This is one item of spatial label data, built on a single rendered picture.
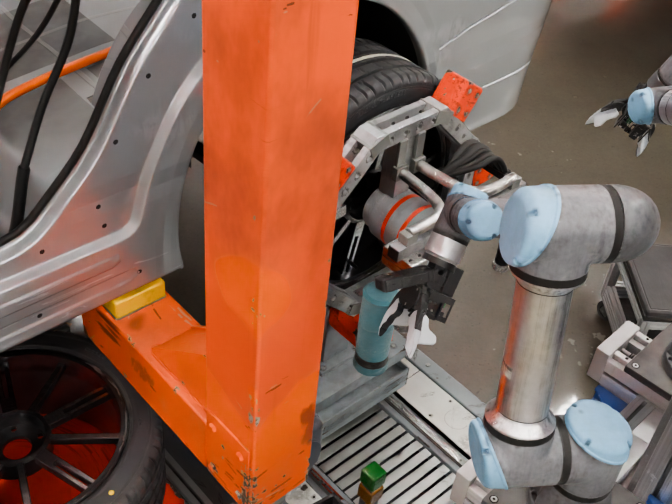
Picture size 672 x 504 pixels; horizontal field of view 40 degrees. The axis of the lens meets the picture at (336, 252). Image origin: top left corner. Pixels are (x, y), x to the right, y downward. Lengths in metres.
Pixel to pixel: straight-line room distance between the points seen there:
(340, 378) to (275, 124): 1.44
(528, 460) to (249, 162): 0.65
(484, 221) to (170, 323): 0.82
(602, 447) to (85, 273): 1.10
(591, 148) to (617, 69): 0.81
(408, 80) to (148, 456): 1.03
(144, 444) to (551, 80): 3.16
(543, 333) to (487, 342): 1.76
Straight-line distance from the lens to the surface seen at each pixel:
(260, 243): 1.43
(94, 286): 2.05
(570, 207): 1.32
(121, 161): 1.93
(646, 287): 3.03
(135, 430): 2.17
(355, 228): 2.29
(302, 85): 1.31
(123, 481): 2.09
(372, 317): 2.17
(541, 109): 4.46
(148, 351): 2.09
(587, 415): 1.59
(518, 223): 1.33
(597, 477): 1.61
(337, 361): 2.68
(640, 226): 1.36
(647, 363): 2.06
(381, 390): 2.74
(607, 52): 5.12
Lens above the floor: 2.20
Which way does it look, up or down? 40 degrees down
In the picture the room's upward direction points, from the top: 6 degrees clockwise
